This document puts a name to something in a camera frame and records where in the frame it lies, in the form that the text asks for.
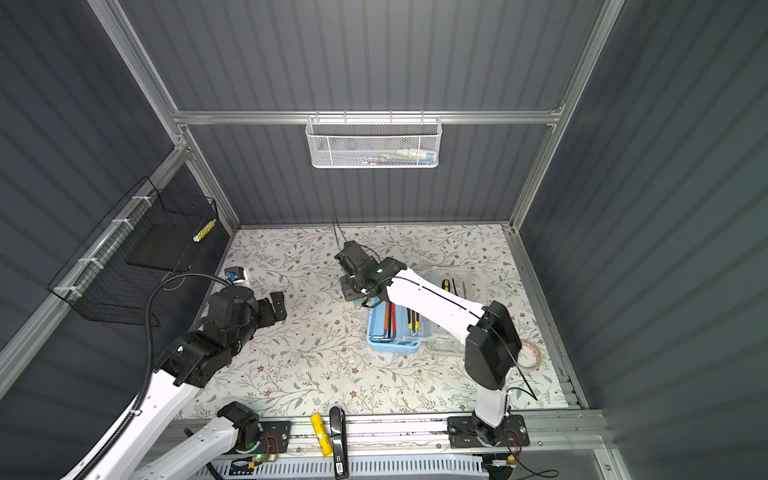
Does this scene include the black wire basket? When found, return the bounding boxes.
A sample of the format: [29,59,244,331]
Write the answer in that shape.
[48,181,220,325]

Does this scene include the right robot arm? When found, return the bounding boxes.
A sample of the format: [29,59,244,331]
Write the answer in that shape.
[334,241,522,446]

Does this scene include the yellow tube in basket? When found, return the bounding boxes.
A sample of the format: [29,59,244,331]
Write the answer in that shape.
[192,219,217,243]

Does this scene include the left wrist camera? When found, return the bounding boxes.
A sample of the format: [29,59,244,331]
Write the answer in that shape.
[224,266,248,284]

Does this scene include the black handle tool on rail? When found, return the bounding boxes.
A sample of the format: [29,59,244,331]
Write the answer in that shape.
[329,406,350,480]

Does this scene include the clear tape roll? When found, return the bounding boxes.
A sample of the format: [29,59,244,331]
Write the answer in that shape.
[517,341,543,372]

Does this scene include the white wire mesh basket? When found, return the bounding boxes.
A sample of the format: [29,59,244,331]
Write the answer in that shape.
[305,119,443,169]

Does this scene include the blue plastic tool box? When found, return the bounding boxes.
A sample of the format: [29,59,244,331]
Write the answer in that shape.
[366,268,484,355]

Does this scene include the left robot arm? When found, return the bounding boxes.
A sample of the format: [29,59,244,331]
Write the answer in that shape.
[65,277,287,479]

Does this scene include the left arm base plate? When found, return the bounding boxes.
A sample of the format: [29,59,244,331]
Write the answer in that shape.
[233,421,292,455]

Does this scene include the black pad in basket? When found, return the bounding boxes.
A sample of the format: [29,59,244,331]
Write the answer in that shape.
[126,224,202,272]

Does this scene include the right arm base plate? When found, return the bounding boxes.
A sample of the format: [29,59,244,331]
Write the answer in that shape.
[447,414,530,449]

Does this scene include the yellow marker on rail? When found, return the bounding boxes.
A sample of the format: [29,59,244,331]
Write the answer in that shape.
[310,414,333,457]

